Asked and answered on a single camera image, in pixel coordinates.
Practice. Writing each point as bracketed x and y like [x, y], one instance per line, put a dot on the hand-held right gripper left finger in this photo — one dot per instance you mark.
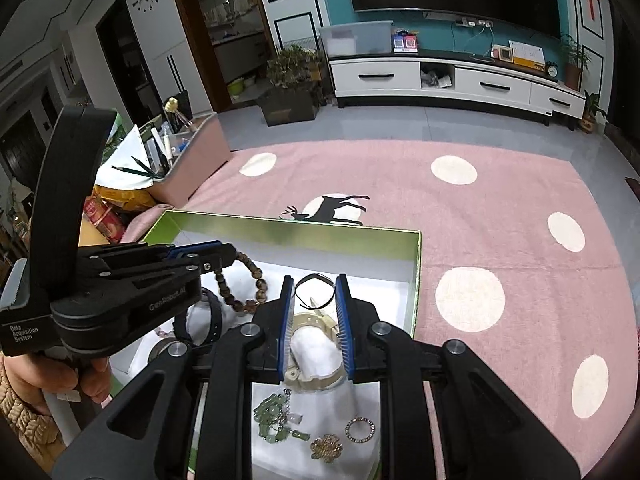
[286, 330]

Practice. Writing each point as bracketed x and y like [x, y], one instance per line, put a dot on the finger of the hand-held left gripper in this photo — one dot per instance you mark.
[160, 300]
[195, 250]

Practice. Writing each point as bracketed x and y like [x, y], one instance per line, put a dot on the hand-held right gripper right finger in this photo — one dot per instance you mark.
[345, 330]

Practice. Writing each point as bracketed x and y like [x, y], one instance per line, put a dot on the cream wristwatch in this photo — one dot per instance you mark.
[312, 320]

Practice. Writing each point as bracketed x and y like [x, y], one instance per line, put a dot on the black wristwatch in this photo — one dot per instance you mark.
[215, 320]

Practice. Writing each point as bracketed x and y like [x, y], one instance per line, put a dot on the green gift box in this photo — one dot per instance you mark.
[280, 232]

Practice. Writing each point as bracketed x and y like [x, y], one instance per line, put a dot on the gold flower brooch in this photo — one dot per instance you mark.
[327, 448]

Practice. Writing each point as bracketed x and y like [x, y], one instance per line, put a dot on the person's left forearm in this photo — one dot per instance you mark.
[25, 430]

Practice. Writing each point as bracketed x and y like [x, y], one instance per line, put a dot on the person's left hand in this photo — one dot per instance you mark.
[45, 372]

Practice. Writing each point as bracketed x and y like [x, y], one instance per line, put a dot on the thin silver bangle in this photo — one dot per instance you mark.
[297, 291]

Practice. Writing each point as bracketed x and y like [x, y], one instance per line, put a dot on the red snack packet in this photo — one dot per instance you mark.
[105, 220]

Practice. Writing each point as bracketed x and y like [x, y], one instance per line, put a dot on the yellow snack bag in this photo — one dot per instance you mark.
[125, 198]

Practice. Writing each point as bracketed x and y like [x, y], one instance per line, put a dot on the white paper notebook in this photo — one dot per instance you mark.
[125, 155]

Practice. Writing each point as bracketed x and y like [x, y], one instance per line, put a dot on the pink desk organiser box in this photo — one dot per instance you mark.
[200, 165]

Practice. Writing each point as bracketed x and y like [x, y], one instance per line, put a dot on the green paper bag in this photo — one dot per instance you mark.
[117, 132]

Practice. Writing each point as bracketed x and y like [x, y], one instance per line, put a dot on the bunch of pens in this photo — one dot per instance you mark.
[161, 156]

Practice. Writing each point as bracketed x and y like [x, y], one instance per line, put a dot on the yellow-headed brush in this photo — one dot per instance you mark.
[172, 106]

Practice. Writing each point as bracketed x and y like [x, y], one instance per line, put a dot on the green plastic basin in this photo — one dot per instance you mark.
[241, 89]

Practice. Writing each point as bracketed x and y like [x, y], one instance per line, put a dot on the green plants in planter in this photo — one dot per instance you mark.
[290, 105]

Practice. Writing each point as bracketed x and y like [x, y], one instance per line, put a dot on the pink polka dot blanket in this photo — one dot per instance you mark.
[500, 200]

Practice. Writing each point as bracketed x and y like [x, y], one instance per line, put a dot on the clear plastic storage bin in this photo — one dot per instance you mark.
[355, 40]

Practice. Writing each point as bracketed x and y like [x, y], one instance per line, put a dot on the clutter in cabinet shelf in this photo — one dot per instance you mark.
[436, 79]

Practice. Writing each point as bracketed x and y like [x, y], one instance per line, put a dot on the white television cabinet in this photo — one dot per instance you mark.
[480, 85]

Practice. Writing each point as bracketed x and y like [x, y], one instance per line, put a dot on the blue code stand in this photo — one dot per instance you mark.
[399, 43]

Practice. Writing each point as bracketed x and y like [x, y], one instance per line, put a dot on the red code stand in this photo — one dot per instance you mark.
[411, 43]

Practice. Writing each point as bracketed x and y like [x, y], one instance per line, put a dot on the small wooden framed display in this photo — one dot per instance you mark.
[502, 53]

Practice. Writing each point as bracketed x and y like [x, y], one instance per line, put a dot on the small potted floor plant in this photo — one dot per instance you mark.
[592, 117]

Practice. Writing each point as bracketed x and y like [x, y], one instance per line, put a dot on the white desk calendar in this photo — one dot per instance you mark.
[527, 52]

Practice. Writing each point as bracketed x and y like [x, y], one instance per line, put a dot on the black alarm clock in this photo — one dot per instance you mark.
[552, 70]

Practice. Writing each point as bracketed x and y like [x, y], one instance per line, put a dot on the potted plant in brown pot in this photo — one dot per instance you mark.
[574, 72]

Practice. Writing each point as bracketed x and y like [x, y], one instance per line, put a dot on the white wall power strip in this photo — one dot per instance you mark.
[475, 23]

